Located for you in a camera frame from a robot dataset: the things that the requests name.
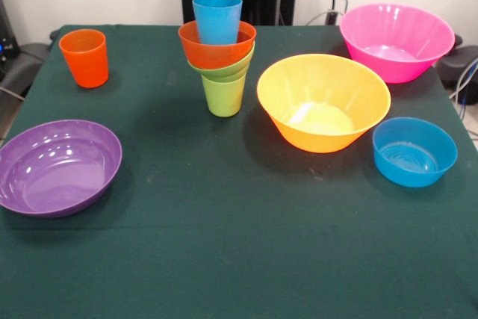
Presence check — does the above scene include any blue plastic cup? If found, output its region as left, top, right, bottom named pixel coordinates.
left=191, top=0, right=243, bottom=45

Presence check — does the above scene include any white cable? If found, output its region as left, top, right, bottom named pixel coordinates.
left=304, top=10, right=343, bottom=25

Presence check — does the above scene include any black computer case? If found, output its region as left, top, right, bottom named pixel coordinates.
left=0, top=0, right=20, bottom=81

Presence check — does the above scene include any dark green tablecloth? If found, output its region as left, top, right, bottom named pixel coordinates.
left=0, top=24, right=478, bottom=319

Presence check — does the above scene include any blue round bowl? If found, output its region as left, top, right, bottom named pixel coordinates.
left=372, top=117, right=459, bottom=188

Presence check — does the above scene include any large yellow-orange bowl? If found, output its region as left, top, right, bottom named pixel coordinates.
left=256, top=53, right=392, bottom=154

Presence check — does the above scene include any large pink bowl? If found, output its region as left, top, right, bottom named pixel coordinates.
left=338, top=2, right=456, bottom=84

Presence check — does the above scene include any green stepped bowl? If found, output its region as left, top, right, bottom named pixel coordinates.
left=186, top=41, right=256, bottom=83

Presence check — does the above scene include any green plastic cup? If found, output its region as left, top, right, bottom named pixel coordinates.
left=201, top=73, right=247, bottom=117

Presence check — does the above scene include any orange round bowl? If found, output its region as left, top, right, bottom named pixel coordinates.
left=178, top=19, right=258, bottom=70

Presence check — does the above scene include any grey cable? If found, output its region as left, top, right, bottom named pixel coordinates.
left=447, top=55, right=478, bottom=111

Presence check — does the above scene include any orange plastic cup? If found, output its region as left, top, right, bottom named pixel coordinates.
left=58, top=28, right=110, bottom=90

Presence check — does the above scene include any black equipment base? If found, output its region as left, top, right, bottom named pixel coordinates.
left=435, top=33, right=478, bottom=90

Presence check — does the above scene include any large purple bowl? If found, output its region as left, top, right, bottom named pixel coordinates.
left=0, top=119, right=123, bottom=219

